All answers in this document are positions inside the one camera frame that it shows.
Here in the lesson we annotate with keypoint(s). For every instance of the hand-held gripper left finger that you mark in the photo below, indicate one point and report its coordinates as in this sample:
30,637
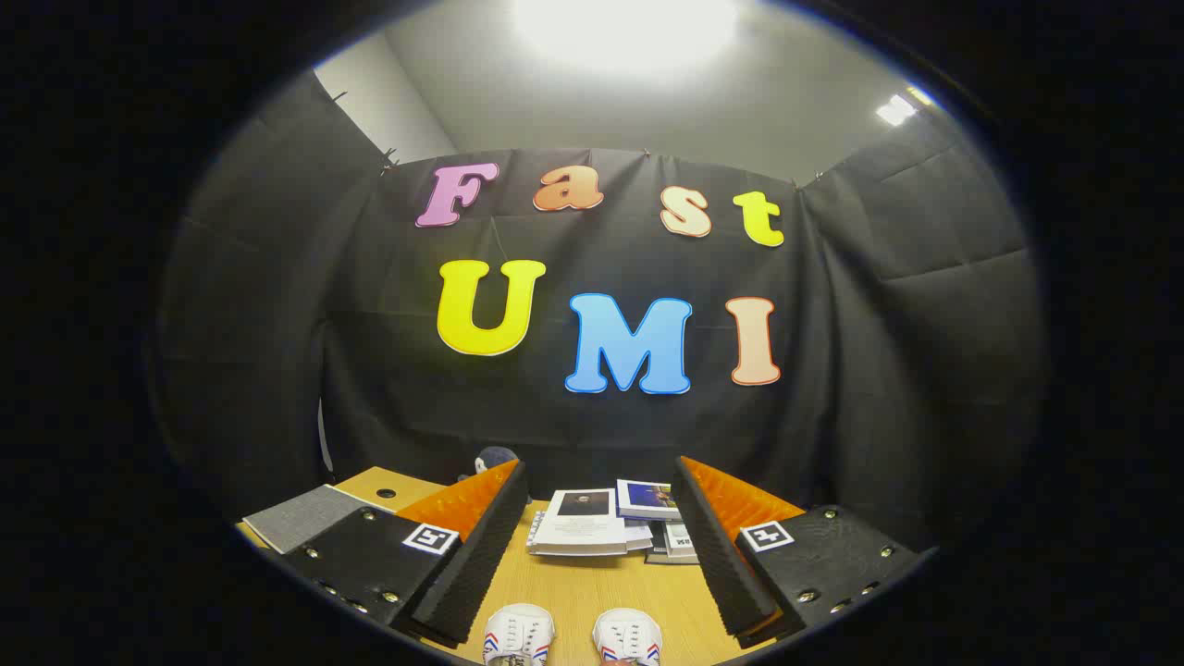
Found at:
481,546

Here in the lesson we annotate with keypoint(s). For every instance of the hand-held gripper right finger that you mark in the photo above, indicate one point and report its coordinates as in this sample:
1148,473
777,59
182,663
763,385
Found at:
717,546

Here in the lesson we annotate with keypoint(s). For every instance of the white shoe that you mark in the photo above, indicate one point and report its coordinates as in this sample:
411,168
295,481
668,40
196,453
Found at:
518,634
629,634

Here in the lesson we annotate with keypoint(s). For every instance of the grey fabric storage box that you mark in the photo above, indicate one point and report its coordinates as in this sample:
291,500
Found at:
305,518

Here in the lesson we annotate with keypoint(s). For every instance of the book with pale teal cover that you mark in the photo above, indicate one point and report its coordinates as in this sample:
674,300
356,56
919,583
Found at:
681,541

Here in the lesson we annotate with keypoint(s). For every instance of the dark cover book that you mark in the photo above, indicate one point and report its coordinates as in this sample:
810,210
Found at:
655,553

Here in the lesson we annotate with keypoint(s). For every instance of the thin white book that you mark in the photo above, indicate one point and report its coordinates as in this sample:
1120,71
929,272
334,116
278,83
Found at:
640,535

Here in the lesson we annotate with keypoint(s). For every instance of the book with blue picture cover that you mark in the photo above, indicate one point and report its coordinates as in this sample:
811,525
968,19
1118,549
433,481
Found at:
646,498

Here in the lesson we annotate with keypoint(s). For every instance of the penguin plush toy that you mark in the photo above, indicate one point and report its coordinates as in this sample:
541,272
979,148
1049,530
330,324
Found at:
497,455

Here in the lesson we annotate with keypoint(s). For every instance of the white book with dark portrait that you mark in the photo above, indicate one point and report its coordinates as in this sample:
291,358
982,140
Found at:
583,529

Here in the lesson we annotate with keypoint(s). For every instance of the rectangular ceiling light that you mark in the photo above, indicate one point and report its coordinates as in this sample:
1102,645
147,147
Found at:
894,111

